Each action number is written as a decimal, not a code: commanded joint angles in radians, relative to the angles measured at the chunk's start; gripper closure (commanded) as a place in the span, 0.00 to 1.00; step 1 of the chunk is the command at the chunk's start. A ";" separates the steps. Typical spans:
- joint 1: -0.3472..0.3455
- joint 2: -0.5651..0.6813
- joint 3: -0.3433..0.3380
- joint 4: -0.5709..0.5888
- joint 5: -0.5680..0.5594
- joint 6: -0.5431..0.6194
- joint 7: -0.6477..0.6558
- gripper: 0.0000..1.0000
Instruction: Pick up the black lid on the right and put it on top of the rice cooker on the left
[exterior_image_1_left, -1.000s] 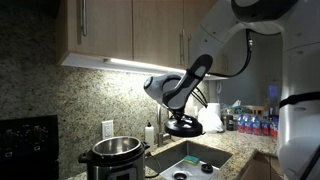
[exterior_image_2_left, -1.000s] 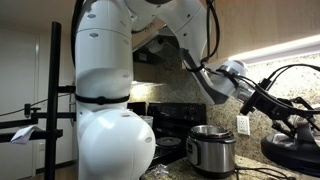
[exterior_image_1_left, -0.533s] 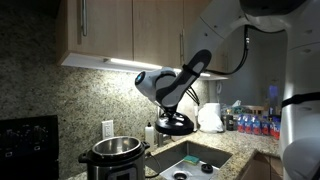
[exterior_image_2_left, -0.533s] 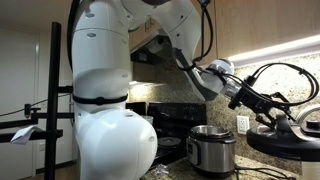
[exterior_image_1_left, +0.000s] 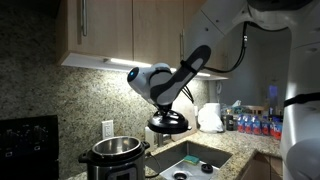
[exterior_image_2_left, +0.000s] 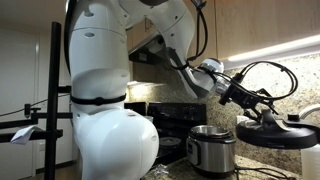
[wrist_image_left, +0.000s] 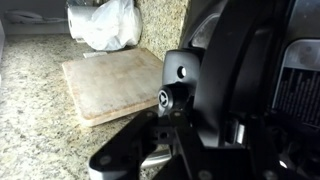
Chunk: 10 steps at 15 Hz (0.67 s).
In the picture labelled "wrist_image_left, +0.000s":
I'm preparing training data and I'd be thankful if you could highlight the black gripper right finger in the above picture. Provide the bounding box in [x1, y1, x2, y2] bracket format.
[246, 109, 320, 180]

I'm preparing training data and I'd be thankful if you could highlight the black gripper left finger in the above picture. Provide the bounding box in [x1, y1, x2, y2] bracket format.
[88, 110, 214, 180]

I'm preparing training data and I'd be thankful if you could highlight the wooden cutting board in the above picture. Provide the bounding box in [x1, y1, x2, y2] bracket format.
[62, 47, 165, 128]

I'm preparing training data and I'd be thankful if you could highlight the white plastic bag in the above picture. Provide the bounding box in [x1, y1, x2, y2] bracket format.
[83, 0, 143, 52]

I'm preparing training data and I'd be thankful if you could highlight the white paper towel roll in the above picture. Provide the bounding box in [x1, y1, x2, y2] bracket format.
[67, 5, 100, 41]

